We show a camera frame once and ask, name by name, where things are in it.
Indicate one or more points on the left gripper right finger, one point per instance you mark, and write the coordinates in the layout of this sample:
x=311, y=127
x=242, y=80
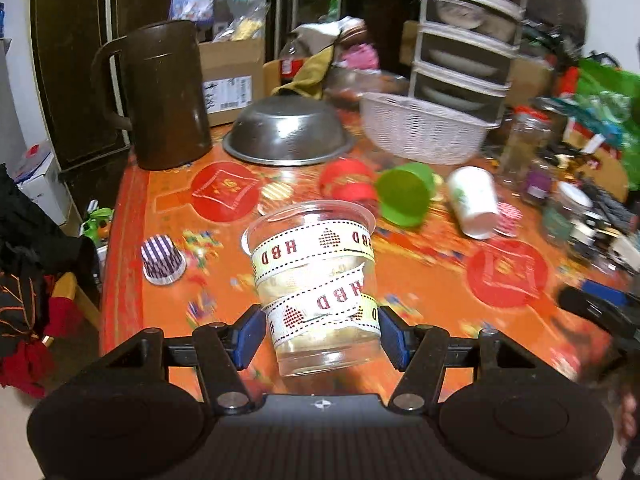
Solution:
x=419, y=352

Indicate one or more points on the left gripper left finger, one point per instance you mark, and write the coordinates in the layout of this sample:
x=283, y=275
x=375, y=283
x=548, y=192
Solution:
x=222, y=351

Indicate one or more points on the clear cup with HBD ribbon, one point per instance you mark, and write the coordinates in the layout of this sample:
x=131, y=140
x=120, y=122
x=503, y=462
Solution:
x=314, y=273

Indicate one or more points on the green plastic cup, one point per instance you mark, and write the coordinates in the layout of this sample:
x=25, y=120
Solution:
x=405, y=194

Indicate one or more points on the white paper cup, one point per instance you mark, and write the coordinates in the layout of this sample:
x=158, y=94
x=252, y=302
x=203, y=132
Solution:
x=473, y=199

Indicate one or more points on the red banded clear cup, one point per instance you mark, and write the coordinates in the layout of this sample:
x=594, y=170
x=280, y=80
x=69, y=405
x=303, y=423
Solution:
x=350, y=180

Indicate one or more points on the purple striped cupcake liner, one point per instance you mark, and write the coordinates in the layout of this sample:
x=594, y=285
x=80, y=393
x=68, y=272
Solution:
x=162, y=261

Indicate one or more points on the small jar with white lid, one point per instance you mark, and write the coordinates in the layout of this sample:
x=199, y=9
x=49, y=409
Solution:
x=565, y=205

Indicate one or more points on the red dotted cupcake liner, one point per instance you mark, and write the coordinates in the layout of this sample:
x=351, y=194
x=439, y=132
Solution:
x=509, y=220

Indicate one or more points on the purple label jar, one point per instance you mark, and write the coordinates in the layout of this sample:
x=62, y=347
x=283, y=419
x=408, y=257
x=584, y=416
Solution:
x=537, y=182

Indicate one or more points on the orange dotted cupcake liner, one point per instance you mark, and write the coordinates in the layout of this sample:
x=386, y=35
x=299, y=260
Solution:
x=274, y=196

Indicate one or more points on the glass jar with red lid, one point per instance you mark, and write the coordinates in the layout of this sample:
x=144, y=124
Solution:
x=530, y=129

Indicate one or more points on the black clothing pile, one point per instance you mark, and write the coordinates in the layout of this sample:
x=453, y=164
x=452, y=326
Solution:
x=35, y=254

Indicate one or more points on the white plastic basket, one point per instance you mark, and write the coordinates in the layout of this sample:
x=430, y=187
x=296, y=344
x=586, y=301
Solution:
x=420, y=130

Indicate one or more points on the green shopping bag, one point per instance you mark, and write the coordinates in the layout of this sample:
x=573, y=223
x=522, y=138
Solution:
x=610, y=97

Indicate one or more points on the inverted steel bowl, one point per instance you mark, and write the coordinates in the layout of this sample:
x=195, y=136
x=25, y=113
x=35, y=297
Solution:
x=287, y=131

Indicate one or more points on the dark brown plastic pitcher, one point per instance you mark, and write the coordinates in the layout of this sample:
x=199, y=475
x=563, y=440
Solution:
x=162, y=79

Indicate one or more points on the white storage box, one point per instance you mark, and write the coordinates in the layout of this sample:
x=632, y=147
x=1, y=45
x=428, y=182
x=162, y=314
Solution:
x=38, y=177

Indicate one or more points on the yellow cloth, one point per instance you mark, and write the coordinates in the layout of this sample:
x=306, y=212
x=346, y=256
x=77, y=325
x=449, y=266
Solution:
x=308, y=82

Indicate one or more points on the cardboard box with label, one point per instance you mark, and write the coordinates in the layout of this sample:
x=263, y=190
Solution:
x=232, y=77

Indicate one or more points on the red plastic bottle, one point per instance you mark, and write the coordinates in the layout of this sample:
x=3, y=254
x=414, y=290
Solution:
x=292, y=58

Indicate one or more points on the stacked dish storage rack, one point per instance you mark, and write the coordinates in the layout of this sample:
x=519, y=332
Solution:
x=463, y=55

